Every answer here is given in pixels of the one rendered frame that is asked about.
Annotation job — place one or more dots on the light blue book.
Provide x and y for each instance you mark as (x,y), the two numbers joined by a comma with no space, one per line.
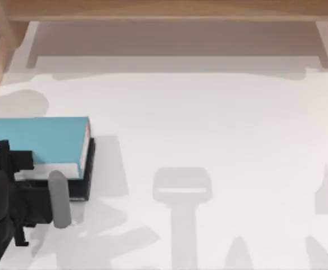
(40,137)

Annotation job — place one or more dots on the long wooden shelf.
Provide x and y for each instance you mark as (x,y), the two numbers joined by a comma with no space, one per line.
(163,9)

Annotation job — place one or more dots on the wooden open cupboard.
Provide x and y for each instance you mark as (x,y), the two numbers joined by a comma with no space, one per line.
(6,36)

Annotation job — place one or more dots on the black book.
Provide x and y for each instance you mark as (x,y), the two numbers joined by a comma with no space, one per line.
(86,174)

